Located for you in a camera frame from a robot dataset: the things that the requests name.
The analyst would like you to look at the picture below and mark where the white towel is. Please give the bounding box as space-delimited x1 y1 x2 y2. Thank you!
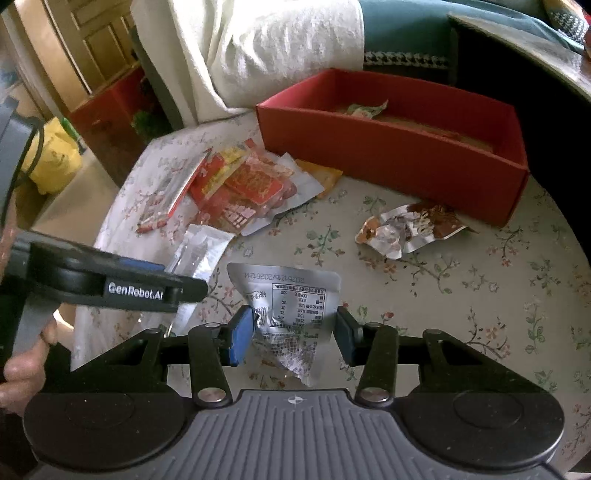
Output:
130 1 365 127

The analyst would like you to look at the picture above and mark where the yellow bag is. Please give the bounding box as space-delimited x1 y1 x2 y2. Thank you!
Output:
21 117 83 195

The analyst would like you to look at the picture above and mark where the red cardboard box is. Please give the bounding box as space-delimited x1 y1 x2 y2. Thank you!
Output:
256 69 529 227

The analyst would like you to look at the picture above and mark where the red white snack packet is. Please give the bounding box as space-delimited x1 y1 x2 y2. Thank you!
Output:
136 148 211 234

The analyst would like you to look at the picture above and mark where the patterned throw pillow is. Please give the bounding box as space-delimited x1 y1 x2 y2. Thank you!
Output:
543 0 589 44

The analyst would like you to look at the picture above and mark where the red sausage snack pack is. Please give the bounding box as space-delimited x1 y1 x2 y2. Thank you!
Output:
188 139 324 236

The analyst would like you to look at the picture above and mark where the teal sofa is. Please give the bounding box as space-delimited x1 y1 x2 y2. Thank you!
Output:
361 0 586 71

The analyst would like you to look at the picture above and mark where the clear white snack packet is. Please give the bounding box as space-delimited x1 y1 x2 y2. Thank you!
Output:
163 223 236 333

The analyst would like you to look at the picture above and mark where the person left hand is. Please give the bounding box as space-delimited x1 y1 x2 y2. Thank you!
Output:
0 318 57 416

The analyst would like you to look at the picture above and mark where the grey coffee table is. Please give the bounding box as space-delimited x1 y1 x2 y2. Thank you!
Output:
448 14 590 101

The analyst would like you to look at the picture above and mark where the orange snack packet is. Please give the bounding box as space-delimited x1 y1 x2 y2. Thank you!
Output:
295 159 342 199

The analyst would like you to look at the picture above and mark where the black cable hose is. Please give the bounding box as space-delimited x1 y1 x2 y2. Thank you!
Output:
0 117 46 227

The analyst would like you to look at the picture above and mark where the brown silver snack wrapper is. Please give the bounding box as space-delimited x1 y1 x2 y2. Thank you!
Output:
355 202 473 260

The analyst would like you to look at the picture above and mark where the red chili snack packet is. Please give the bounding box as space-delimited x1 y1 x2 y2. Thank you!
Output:
345 100 389 119

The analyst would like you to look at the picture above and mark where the silver foil snack packet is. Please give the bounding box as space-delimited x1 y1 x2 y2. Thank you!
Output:
226 263 342 387

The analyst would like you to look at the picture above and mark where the wooden cabinet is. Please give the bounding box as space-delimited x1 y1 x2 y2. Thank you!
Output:
14 0 154 186

